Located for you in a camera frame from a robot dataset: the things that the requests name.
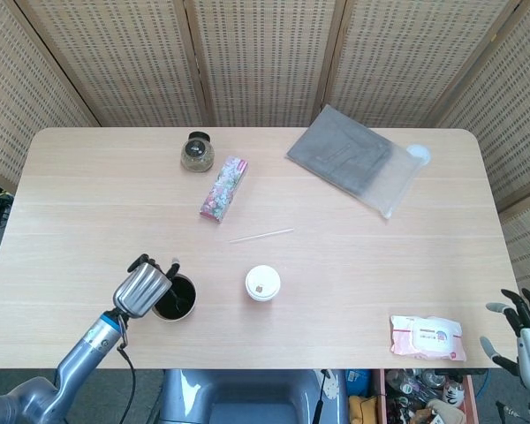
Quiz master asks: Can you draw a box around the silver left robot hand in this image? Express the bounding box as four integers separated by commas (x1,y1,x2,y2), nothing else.
112,254,182,318

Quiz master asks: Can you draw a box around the black plastic spoon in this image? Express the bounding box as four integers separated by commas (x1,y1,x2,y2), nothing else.
165,282,188,313

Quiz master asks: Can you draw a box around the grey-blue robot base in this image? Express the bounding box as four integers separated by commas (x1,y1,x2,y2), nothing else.
158,368,350,424

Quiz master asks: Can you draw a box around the white bowl of dark liquid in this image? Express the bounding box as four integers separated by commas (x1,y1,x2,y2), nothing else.
151,273,199,323

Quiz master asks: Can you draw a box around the pink wet wipes pack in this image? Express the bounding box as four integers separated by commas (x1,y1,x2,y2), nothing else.
389,314,467,361

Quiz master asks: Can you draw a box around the red crate of clutter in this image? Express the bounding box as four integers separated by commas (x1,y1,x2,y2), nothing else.
373,368,478,424

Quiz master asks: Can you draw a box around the red paper cup white lid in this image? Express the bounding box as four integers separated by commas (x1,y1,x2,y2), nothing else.
245,264,283,303

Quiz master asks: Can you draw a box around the pink floral cardboard box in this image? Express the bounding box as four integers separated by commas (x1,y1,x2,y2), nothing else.
198,155,250,225

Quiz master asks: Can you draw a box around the clear plastic straw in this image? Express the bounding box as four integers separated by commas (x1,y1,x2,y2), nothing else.
229,227,295,244

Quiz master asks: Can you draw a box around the round glass jar black lid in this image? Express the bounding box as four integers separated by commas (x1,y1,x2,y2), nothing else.
179,131,216,172

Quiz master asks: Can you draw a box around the blue container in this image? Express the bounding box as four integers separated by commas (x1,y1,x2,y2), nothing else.
344,368,373,395

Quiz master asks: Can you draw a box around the yellow cloth bundle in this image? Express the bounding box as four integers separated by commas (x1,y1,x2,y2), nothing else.
348,395,380,424

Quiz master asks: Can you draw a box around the white round plastic disc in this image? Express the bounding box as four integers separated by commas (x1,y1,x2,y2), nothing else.
405,143,432,165

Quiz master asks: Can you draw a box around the grey cloth in clear bag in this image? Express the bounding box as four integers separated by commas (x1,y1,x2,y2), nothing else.
285,103,425,221

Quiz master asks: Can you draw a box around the woven wicker folding screen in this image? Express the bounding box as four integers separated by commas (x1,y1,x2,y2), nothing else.
0,0,530,306

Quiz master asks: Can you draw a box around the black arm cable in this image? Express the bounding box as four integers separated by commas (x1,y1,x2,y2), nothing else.
114,339,160,424

